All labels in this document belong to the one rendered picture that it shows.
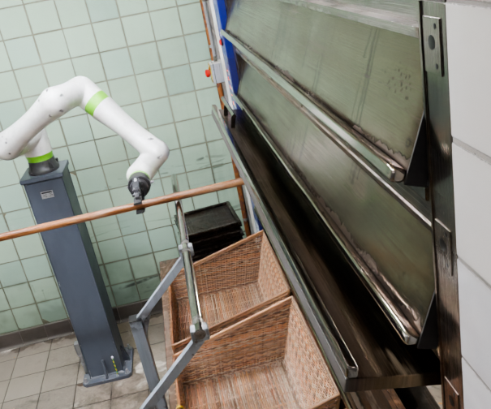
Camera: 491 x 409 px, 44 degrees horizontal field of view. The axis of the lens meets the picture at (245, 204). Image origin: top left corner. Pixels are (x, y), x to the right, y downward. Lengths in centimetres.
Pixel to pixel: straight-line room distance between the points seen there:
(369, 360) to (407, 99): 40
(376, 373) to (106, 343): 257
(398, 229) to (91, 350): 261
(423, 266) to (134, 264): 300
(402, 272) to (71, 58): 271
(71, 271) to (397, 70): 253
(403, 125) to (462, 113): 16
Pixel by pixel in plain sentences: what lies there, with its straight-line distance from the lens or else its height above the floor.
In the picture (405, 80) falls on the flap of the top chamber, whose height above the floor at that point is 182.
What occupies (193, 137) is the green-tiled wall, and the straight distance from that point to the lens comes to 353.
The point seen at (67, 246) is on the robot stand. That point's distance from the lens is 315.
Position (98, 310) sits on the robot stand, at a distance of 331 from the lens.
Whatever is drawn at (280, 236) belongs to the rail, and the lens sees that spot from 131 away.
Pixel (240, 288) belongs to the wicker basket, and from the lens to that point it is 283.
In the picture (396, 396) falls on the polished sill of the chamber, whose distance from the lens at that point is 128.
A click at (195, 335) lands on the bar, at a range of 156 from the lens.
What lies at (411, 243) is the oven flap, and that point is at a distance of 98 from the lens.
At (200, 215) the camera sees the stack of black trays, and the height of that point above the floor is 85.
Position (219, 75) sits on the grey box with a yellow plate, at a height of 145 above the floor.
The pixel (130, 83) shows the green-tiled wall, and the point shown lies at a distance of 345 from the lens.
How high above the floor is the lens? 203
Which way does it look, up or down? 23 degrees down
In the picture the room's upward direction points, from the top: 11 degrees counter-clockwise
